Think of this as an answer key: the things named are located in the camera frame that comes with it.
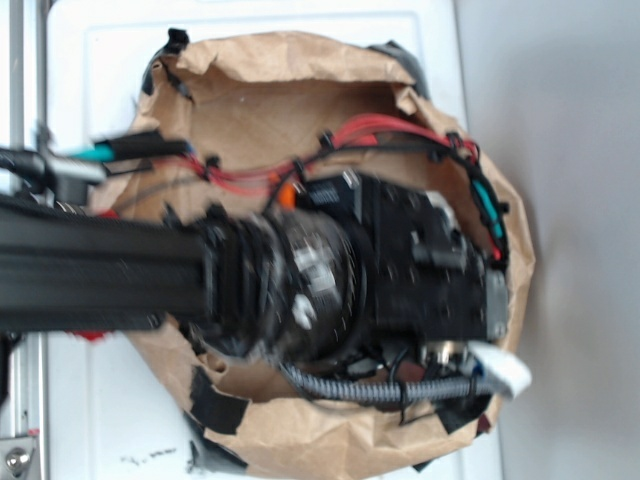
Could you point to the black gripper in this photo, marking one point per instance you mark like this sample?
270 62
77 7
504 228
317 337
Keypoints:
409 277

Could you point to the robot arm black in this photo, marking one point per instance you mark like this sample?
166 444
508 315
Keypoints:
244 286

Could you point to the brown paper bag tray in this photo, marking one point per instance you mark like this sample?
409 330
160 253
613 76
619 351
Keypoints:
263 115

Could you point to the white plastic cutting board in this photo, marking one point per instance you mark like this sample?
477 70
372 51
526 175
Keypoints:
108 416

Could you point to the aluminium frame rail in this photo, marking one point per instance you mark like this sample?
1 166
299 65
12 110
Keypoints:
24 412

